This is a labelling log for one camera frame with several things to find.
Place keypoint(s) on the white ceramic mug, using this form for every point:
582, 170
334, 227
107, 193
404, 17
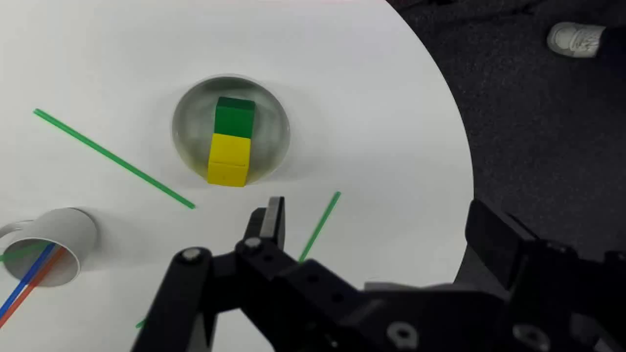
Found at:
72, 231

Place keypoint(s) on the blue straw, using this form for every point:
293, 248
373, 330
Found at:
27, 281

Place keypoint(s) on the long green straw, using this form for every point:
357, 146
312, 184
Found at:
115, 156

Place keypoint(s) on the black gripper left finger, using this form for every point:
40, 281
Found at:
197, 293

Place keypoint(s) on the white rounded object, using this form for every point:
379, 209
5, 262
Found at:
576, 39

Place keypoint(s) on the yellow toy block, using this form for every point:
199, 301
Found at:
228, 158

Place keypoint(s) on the orange straw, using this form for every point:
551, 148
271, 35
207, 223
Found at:
36, 281

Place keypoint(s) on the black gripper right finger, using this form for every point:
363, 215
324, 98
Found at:
555, 293

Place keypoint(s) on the green toy block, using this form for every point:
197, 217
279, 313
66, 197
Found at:
236, 117

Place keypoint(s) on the white ceramic bowl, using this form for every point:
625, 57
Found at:
193, 123

